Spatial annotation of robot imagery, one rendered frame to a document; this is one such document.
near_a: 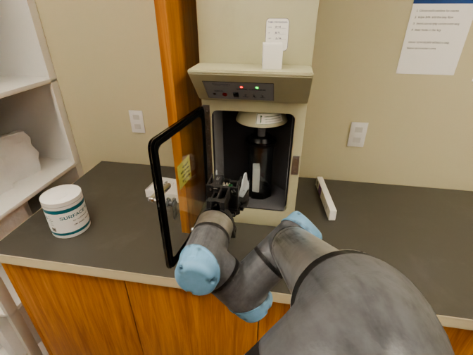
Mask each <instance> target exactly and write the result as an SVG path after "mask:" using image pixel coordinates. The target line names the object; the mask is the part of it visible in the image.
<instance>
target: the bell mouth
mask: <svg viewBox="0 0 473 355"><path fill-rule="evenodd" d="M236 121H237V122H238V123H240V124H242V125H245V126H248V127H257V128H270V127H279V126H281V125H284V124H285V123H286V122H287V121H288V119H287V116H286V114H285V113H258V112H244V111H239V112H238V114H237V116H236Z"/></svg>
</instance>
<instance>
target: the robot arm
mask: <svg viewBox="0 0 473 355"><path fill-rule="evenodd" d="M210 180H211V184H210V185H209V182H210ZM230 180H231V179H229V178H225V179H224V175H218V173H217V170H216V176H215V179H213V174H211V176H210V178H209V180H208V182H207V184H206V202H207V203H206V206H207V207H206V208H204V209H203V211H202V213H201V215H200V216H199V217H198V220H197V221H196V224H195V226H194V228H191V234H190V236H189V238H188V240H187V243H186V245H185V247H184V248H183V250H182V251H181V253H180V255H179V261H178V263H177V266H176V269H175V279H176V281H177V284H178V285H179V286H180V287H181V288H182V289H183V290H184V291H186V292H191V293H192V294H194V295H199V296H201V295H207V294H210V293H211V294H213V295H214V296H215V297H216V298H217V299H219V300H220V301H221V302H222V303H223V304H224V305H225V306H226V307H227V308H228V309H229V310H230V311H231V312H232V313H234V314H235V315H237V316H238V317H239V318H240V319H242V320H244V321H246V322H247V323H255V322H258V321H259V320H261V319H262V318H264V317H265V316H266V315H267V310H268V309H269V308H271V306H272V300H273V298H272V293H271V291H270V290H271V289H272V288H273V287H274V286H275V285H276V284H277V283H278V282H279V281H280V280H281V279H282V278H284V281H285V283H286V285H287V287H288V289H289V291H290V293H291V301H290V309H289V310H288V311H287V312H286V313H285V314H284V315H283V316H282V317H281V318H280V319H279V320H278V321H277V322H276V323H275V324H274V325H273V326H272V327H271V328H270V329H269V330H268V331H267V332H266V333H265V334H264V335H263V336H262V337H261V338H260V340H259V341H258V342H257V343H256V344H255V345H254V346H253V347H252V348H251V349H250V350H249V351H248V352H246V353H245V354H244V355H455V353H454V351H453V348H452V346H451V343H450V340H449V338H448V335H447V333H446V331H445V330H444V328H443V326H442V324H441V322H440V321H439V319H438V317H437V316H436V314H435V312H434V310H433V308H432V307H431V305H430V304H429V302H428V301H427V300H426V299H425V297H424V296H423V294H422V293H421V292H420V291H419V290H418V289H417V288H416V286H415V285H414V284H413V283H412V282H411V281H410V280H409V279H408V278H407V277H406V276H404V274H402V273H401V272H400V271H399V270H397V269H396V268H394V267H393V266H391V265H389V264H388V263H386V262H384V261H382V260H380V259H378V258H376V257H374V256H372V255H370V254H367V253H365V252H361V251H356V250H351V249H341V250H338V249H337V248H335V247H333V246H332V245H330V244H328V243H326V242H325V241H323V240H322V234H321V232H320V231H319V230H318V229H317V228H316V227H315V225H314V224H313V223H312V222H311V221H310V220H309V219H307V218H306V217H305V216H304V215H303V214H302V213H301V212H299V211H294V212H292V213H291V214H290V215H288V216H287V217H286V218H284V219H282V221H281V223H280V224H279V225H278V226H277V227H276V228H275V229H274V230H273V231H272V232H271V233H270V234H269V235H268V236H267V237H266V238H265V239H263V240H262V241H261V242H260V243H259V244H258V245H257V246H256V247H255V248H254V249H253V250H252V251H251V252H250V253H249V254H248V255H247V256H246V257H245V258H244V259H243V260H242V261H238V260H237V259H236V258H235V257H234V256H232V255H231V254H230V253H229V252H228V251H227V248H228V245H229V241H230V239H231V238H235V237H236V232H237V228H236V225H235V223H234V219H233V217H236V215H239V214H240V211H243V210H244V208H246V207H247V206H248V203H249V182H248V180H247V173H244V176H243V179H242V182H241V177H240V179H239V183H238V182H237V180H231V181H230ZM237 183H238V185H237Z"/></svg>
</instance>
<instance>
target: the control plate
mask: <svg viewBox="0 0 473 355"><path fill-rule="evenodd" d="M202 82H203V85H204V87H205V89H206V92H207V95H208V98H217V99H248V100H264V101H274V83H254V82H217V81H202ZM240 86H243V87H244V88H240ZM255 87H259V89H256V88H255ZM233 92H238V93H239V97H234V95H233ZM213 93H216V95H214V94H213ZM222 93H227V96H223V95H222ZM244 94H247V96H245V95H244ZM253 94H255V96H253ZM262 94H263V95H264V97H261V95H262Z"/></svg>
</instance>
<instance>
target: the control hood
mask: <svg viewBox="0 0 473 355"><path fill-rule="evenodd" d="M188 74H189V77H190V79H191V81H192V83H193V85H194V88H195V90H196V93H197V94H198V97H199V98H200V99H217V98H208V95H207V92H206V89H205V87H204V85H203V82H202V81H217V82H254V83H274V101H266V102H282V103H298V104H306V103H308V99H309V96H310V89H311V86H312V82H313V75H314V74H313V69H312V67H311V66H295V65H282V69H281V70H263V69H262V64H243V63H198V64H196V65H195V66H193V67H191V68H190V69H188ZM220 100H236V101H264V100H248V99H220Z"/></svg>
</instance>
